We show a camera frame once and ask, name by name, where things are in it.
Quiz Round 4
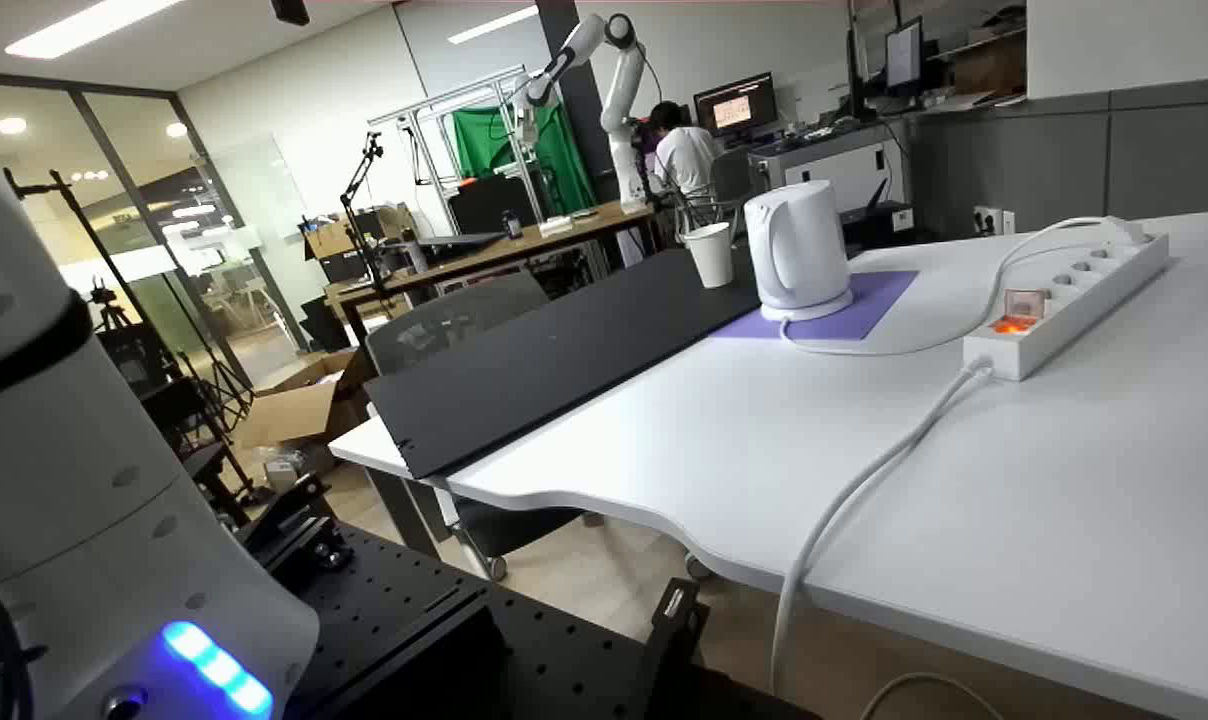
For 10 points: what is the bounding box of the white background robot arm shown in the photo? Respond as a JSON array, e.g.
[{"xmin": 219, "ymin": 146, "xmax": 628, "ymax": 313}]
[{"xmin": 524, "ymin": 13, "xmax": 650, "ymax": 204}]

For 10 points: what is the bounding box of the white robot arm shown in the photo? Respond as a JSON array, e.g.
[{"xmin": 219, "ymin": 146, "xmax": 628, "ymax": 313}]
[{"xmin": 0, "ymin": 172, "xmax": 321, "ymax": 720}]

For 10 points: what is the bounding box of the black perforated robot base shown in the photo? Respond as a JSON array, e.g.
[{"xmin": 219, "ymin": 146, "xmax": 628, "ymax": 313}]
[{"xmin": 241, "ymin": 475, "xmax": 815, "ymax": 720}]

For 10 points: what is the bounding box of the white electric kettle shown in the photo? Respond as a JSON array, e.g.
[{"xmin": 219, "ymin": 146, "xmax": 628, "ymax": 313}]
[{"xmin": 746, "ymin": 179, "xmax": 851, "ymax": 321}]

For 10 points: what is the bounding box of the wooden background table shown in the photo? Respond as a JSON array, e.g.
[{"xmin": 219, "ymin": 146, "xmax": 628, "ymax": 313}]
[{"xmin": 329, "ymin": 198, "xmax": 658, "ymax": 339}]

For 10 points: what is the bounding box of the white paper cup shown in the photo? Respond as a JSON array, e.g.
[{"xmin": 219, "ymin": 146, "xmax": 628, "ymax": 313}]
[{"xmin": 681, "ymin": 225, "xmax": 734, "ymax": 289}]

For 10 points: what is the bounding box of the dark grey desk divider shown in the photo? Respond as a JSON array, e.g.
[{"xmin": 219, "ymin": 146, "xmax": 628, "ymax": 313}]
[{"xmin": 368, "ymin": 249, "xmax": 762, "ymax": 475}]

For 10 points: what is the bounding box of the person in white shirt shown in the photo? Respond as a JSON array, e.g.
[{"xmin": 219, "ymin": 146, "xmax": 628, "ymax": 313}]
[{"xmin": 650, "ymin": 98, "xmax": 720, "ymax": 229}]

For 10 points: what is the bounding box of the green cloth backdrop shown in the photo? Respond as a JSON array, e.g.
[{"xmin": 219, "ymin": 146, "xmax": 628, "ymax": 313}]
[{"xmin": 447, "ymin": 98, "xmax": 602, "ymax": 219}]

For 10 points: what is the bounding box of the purple mat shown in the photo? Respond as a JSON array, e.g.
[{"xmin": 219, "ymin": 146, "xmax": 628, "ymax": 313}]
[{"xmin": 723, "ymin": 271, "xmax": 916, "ymax": 339}]

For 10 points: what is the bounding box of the computer monitor orange screen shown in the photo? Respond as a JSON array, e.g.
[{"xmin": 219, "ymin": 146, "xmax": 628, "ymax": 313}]
[{"xmin": 694, "ymin": 71, "xmax": 777, "ymax": 132}]

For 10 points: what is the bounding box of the cardboard box on floor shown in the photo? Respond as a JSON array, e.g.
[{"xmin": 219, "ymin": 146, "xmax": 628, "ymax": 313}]
[{"xmin": 238, "ymin": 349, "xmax": 373, "ymax": 448}]

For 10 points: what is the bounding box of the black tripod stand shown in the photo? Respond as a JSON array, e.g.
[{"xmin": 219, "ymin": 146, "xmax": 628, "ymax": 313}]
[{"xmin": 338, "ymin": 127, "xmax": 396, "ymax": 298}]

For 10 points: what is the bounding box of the white power strip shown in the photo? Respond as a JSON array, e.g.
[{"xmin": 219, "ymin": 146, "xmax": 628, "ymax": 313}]
[{"xmin": 963, "ymin": 233, "xmax": 1167, "ymax": 380}]

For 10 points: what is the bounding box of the black monitor on shelf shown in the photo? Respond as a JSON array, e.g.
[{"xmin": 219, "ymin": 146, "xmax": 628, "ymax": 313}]
[{"xmin": 884, "ymin": 21, "xmax": 925, "ymax": 90}]

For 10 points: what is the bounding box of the white power strip cable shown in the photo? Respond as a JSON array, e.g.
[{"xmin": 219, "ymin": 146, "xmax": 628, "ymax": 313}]
[{"xmin": 764, "ymin": 354, "xmax": 1001, "ymax": 696}]

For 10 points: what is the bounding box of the white kettle cord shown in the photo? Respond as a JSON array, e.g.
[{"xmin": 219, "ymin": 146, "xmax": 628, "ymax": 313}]
[{"xmin": 777, "ymin": 211, "xmax": 1156, "ymax": 360}]

